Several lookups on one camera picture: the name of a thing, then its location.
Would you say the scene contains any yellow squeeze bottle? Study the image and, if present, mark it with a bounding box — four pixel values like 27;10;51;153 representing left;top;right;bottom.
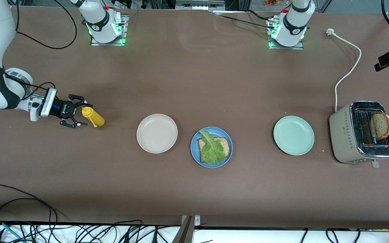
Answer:
82;107;105;128

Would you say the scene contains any grey metal bracket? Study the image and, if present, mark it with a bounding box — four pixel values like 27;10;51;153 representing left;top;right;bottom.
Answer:
173;215;201;243

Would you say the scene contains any blue round plate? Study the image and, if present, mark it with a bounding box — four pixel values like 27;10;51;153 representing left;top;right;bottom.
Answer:
190;127;233;168

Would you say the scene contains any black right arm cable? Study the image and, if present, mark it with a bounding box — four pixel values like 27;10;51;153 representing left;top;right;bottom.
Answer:
12;0;78;102

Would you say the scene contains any black tangled cable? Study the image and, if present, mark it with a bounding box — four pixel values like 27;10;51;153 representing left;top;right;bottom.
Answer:
70;220;168;243

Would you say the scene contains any beige round plate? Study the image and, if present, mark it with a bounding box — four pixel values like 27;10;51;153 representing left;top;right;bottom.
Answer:
136;114;178;154

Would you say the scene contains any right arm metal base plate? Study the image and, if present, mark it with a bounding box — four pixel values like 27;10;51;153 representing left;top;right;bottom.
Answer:
90;13;128;46

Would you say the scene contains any teal cable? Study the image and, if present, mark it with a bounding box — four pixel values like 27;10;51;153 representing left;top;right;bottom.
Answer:
0;220;24;243

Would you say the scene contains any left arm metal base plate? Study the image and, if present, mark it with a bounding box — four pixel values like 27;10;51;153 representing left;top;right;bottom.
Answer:
267;17;305;50

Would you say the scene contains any brown bread slice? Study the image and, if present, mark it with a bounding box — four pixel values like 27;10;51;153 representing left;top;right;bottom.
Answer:
370;112;389;140
198;137;230;162

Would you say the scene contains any green lettuce leaf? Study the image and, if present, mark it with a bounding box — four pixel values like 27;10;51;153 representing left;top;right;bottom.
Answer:
199;130;227;165

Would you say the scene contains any beige steel toaster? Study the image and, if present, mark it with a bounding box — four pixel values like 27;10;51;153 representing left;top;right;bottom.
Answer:
329;101;389;168

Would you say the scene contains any pale green round plate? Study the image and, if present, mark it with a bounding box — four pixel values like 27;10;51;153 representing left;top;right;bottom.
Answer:
273;116;315;156

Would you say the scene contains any black base cable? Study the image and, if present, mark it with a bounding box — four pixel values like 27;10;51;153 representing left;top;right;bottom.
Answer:
211;9;276;30

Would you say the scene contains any silver power strip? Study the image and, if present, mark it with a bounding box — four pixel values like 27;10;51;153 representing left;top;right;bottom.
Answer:
175;0;225;10

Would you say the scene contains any white toaster power cable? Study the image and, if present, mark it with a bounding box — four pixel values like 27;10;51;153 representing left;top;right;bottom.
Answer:
326;28;362;112

